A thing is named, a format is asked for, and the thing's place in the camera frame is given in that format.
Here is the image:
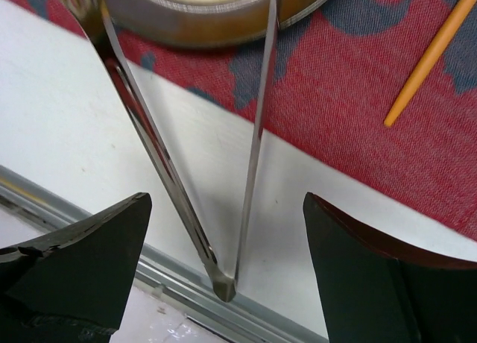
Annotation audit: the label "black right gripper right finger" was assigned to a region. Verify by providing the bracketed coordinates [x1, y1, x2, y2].
[303, 193, 476, 342]

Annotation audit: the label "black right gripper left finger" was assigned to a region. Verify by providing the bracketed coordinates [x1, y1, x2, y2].
[1, 192, 152, 342]

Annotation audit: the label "steel tongs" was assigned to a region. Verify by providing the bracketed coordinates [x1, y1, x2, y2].
[59, 0, 282, 302]

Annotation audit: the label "orange plastic knife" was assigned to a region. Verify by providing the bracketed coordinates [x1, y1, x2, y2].
[384, 0, 476, 127]

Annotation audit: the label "red patterned placemat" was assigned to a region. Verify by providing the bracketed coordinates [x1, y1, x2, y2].
[20, 0, 477, 243]

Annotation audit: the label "silver rimmed white plate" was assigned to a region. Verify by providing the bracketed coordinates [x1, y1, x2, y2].
[97, 0, 346, 49]

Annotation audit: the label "aluminium table rail front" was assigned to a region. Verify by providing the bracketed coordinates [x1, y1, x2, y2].
[1, 167, 327, 342]

